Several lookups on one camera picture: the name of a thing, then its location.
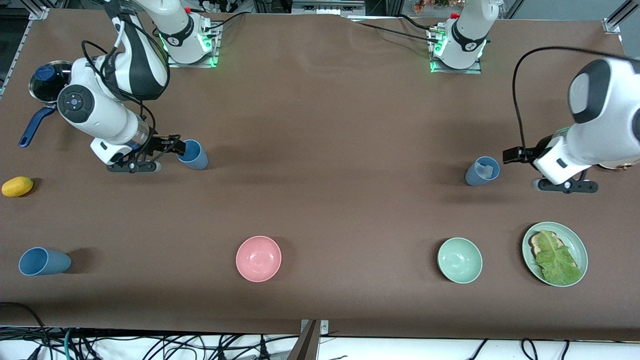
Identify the pink bowl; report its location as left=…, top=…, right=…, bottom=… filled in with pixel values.
left=235, top=235, right=282, bottom=283

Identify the glass lid blue knob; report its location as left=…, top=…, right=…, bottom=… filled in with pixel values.
left=30, top=62, right=72, bottom=102

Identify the beige copper-rimmed vessel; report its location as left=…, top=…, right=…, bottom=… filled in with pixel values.
left=597, top=160, right=640, bottom=172

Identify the black arm hanging cable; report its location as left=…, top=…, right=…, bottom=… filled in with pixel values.
left=81, top=0, right=157, bottom=137
left=512, top=46, right=640, bottom=150

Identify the power strip with plugs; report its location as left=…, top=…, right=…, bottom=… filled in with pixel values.
left=197, top=0, right=251, bottom=13

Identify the black right arm base cable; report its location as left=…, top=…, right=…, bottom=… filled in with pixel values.
left=202, top=11, right=246, bottom=31

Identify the black right arm hanging cable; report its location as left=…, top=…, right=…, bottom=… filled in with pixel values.
left=81, top=0, right=157, bottom=137

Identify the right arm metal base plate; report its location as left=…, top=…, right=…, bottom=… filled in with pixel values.
left=166, top=20, right=221, bottom=68

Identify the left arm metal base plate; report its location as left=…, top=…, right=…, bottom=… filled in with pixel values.
left=430, top=30, right=483, bottom=75

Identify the small metal table bracket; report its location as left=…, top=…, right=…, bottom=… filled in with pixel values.
left=300, top=319, right=330, bottom=335

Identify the steel pot blue handle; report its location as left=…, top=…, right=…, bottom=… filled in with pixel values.
left=19, top=61, right=74, bottom=148

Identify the table cover sheet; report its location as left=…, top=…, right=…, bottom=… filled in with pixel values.
left=0, top=7, right=640, bottom=342

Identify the aluminium frame rail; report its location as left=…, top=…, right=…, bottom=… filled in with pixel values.
left=0, top=0, right=51, bottom=98
left=603, top=0, right=640, bottom=35

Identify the black arm base cable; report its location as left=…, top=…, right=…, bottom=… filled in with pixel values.
left=397, top=14, right=435, bottom=31
left=202, top=11, right=246, bottom=31
left=356, top=21, right=441, bottom=43

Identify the light green bowl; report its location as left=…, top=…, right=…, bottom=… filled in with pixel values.
left=437, top=237, right=484, bottom=285

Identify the blue cup holding tissue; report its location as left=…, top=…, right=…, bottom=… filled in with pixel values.
left=465, top=156, right=501, bottom=187

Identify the yellow lemon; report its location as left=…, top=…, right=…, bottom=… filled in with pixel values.
left=1, top=176, right=35, bottom=198

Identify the toast slice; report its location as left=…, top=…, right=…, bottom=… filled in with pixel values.
left=530, top=231, right=581, bottom=271

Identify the thick black floor cable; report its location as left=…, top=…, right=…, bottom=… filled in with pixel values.
left=0, top=301, right=48, bottom=346

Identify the white cloth under table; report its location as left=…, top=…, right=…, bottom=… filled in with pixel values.
left=0, top=334, right=640, bottom=360

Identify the grey metal box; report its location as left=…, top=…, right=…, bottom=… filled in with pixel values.
left=291, top=0, right=367, bottom=16

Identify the black left arm base cable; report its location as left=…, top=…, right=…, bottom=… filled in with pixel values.
left=397, top=14, right=435, bottom=31
left=356, top=21, right=441, bottom=43

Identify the black left arm hanging cable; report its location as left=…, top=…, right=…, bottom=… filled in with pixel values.
left=512, top=46, right=640, bottom=150

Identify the green lettuce leaf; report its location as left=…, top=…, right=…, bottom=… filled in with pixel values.
left=536, top=230, right=583, bottom=286

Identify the light green plate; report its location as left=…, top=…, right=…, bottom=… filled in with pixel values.
left=521, top=221, right=589, bottom=288

